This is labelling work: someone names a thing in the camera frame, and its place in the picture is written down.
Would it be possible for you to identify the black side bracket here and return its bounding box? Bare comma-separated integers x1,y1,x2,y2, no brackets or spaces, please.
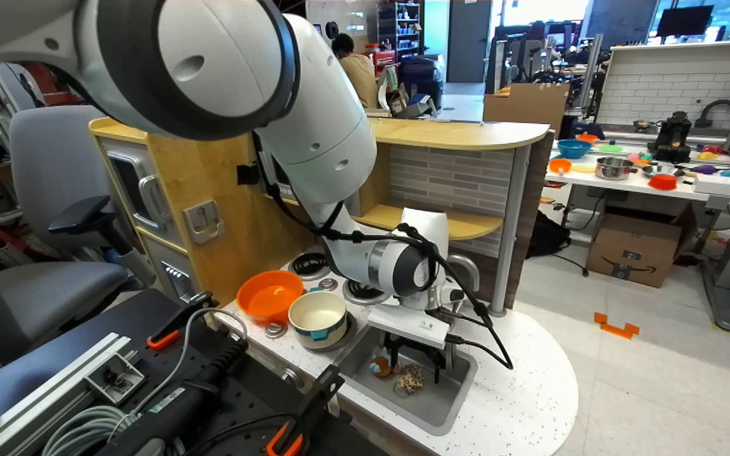
235,161,263,186

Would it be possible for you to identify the plain cardboard box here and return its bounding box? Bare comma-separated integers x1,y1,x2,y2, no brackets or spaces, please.
482,81,571,136

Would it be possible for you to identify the white pot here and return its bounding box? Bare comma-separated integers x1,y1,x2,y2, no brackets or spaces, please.
286,288,353,354

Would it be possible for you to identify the printed cardboard box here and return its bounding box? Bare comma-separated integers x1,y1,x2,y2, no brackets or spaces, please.
585,210,688,288

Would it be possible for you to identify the dark monitor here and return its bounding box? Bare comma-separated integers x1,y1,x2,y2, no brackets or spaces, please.
654,3,718,39

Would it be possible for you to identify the brown toy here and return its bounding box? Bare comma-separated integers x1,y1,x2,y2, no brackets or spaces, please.
392,368,429,398

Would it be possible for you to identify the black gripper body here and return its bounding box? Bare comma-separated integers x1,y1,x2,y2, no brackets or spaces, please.
380,328,451,362

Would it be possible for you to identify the grey metal bracket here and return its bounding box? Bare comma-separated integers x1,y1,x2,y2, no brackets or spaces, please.
83,352,147,404

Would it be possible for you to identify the blue bowl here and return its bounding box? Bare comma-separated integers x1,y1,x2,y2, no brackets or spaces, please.
555,136,594,161

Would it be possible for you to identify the red bowl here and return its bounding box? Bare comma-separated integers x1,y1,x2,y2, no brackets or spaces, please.
646,169,679,191

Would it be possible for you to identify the white pegboard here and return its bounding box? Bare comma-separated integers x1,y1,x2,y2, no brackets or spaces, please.
597,37,730,136

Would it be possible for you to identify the white work table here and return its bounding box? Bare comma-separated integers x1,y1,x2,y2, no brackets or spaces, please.
545,136,730,335

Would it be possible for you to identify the metal pot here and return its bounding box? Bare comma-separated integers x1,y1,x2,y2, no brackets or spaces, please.
594,155,635,183

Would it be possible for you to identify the aluminium rail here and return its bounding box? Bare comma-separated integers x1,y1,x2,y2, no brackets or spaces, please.
0,328,134,456

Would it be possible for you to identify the grey toy sink basin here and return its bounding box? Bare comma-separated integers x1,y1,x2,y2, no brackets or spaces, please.
333,324,480,438

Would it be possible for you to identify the black clamp orange handle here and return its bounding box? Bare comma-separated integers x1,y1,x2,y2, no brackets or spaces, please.
144,290,218,354
263,362,347,456

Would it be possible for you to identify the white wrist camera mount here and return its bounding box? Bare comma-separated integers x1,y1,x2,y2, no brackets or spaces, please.
366,300,453,352

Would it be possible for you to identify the orange plastic bowl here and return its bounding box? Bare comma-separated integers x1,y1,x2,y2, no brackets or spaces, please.
235,267,308,328

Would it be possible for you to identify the wooden toy kitchen unit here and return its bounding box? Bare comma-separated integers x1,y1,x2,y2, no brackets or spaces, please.
87,113,581,456

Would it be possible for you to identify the silver toy oven door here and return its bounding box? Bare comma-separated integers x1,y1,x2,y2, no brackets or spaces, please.
98,140,182,247

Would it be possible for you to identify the black round toy burner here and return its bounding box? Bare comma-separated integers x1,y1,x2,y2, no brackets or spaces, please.
342,281,386,305
289,251,335,281

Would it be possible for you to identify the silver toy faucet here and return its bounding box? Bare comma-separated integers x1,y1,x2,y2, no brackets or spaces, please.
447,254,485,299

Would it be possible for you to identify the orange floor marker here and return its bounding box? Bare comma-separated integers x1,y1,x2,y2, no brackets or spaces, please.
594,311,642,341

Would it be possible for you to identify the black clamp bar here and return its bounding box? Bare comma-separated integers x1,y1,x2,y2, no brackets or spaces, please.
96,337,251,456

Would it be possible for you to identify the grey office chair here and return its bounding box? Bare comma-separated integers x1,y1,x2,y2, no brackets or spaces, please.
0,103,134,338

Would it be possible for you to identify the grey switch plate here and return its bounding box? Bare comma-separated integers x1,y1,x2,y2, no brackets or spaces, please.
181,197,225,247

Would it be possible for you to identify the white cable bundle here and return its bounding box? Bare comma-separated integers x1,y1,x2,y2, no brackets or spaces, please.
40,305,249,456

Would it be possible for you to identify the black appliance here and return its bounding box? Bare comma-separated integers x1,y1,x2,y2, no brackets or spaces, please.
646,109,695,165

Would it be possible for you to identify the black bag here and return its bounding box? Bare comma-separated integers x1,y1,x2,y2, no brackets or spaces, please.
524,207,576,259

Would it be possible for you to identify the silver kitchen support pole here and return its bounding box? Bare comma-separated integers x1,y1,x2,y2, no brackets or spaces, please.
488,145,536,319

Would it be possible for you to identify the seated person tan shirt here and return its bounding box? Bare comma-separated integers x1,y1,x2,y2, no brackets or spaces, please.
329,33,380,110

